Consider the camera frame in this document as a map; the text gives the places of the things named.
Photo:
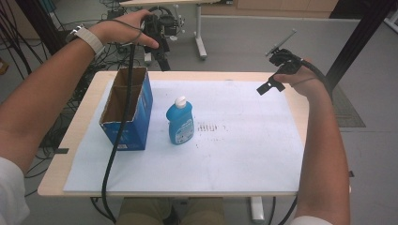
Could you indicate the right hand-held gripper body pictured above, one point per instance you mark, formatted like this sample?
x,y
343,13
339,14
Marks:
x,y
283,56

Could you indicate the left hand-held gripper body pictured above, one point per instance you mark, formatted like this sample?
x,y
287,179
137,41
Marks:
x,y
161,26

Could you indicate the blue detergent bottle white cap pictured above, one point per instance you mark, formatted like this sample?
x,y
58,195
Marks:
x,y
180,125

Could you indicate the blue cardboard box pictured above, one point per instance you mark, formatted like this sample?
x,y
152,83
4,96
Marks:
x,y
140,125

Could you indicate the person's right hand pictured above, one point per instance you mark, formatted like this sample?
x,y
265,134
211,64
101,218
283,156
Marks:
x,y
305,82

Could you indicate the person's left hand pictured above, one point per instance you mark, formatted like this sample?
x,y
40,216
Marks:
x,y
122,28

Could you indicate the small white floor object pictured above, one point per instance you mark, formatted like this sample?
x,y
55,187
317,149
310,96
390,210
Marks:
x,y
173,38

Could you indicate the white-legged background table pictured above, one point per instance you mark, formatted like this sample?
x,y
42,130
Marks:
x,y
198,31

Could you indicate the grey electronic device on floor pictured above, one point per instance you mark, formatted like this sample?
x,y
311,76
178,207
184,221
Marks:
x,y
115,13

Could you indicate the beige wristband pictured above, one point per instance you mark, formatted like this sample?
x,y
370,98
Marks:
x,y
89,39

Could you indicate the grey floor mat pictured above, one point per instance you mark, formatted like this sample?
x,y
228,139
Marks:
x,y
347,112

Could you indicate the small black clip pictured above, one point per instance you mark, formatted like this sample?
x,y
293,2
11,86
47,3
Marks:
x,y
351,173

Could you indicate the white table leg foot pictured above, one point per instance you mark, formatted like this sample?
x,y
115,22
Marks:
x,y
257,209

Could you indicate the black tape strip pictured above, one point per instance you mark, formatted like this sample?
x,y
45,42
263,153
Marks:
x,y
61,151

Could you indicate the person's khaki trouser leg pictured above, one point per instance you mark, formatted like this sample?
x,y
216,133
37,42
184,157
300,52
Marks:
x,y
205,212
144,212

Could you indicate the white sleeve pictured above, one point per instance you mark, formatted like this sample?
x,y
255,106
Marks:
x,y
309,221
11,193

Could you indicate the black metal frame post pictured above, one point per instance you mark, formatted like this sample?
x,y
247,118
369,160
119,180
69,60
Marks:
x,y
37,22
356,40

